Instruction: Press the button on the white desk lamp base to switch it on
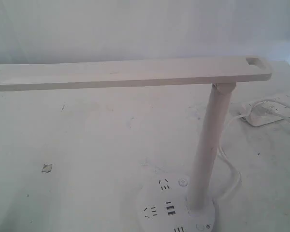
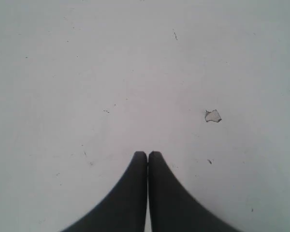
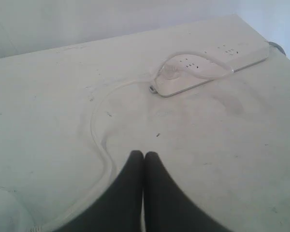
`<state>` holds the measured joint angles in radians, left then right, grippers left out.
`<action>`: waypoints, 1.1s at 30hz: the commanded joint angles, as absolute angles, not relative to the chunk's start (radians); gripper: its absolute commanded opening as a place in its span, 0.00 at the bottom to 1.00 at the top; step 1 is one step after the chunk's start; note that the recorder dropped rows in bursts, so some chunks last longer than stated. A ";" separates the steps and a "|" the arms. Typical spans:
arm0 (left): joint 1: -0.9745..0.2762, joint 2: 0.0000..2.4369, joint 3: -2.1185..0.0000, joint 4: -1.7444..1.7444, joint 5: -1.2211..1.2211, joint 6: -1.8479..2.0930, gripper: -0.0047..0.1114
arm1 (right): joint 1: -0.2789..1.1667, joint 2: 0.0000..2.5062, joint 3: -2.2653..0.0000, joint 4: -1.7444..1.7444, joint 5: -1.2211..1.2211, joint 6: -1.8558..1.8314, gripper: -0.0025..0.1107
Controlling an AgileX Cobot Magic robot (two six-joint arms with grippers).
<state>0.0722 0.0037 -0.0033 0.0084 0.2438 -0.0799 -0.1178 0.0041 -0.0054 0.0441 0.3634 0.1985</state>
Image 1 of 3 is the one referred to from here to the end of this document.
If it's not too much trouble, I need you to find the white desk lamp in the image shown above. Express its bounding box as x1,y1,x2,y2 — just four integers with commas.
0,56,272,232

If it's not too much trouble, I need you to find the white plug in strip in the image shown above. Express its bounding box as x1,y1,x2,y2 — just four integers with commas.
251,104,277,119

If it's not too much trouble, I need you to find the white power strip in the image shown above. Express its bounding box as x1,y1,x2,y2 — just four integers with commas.
234,92,290,127

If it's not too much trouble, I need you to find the white lamp power cable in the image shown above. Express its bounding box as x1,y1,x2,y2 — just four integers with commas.
213,113,247,203

